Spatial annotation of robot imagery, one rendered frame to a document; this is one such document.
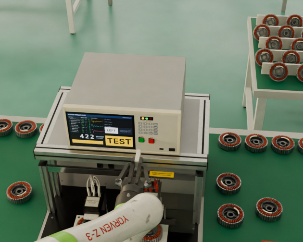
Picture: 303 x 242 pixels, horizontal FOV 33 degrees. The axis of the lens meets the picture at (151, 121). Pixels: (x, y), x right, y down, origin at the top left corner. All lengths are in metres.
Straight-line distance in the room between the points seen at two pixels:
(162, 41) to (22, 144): 2.53
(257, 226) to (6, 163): 1.21
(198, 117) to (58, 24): 3.30
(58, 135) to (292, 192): 1.07
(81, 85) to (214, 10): 3.57
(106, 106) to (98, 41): 3.05
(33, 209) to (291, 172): 1.19
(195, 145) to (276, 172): 0.59
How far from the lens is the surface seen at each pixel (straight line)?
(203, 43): 4.85
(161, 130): 1.89
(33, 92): 4.32
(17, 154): 2.61
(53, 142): 2.07
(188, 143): 2.02
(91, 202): 2.14
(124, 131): 1.92
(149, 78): 2.02
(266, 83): 3.04
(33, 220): 2.29
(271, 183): 2.42
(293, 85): 3.06
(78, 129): 1.95
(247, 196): 2.35
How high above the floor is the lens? 2.46
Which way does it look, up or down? 39 degrees down
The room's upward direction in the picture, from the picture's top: 1 degrees counter-clockwise
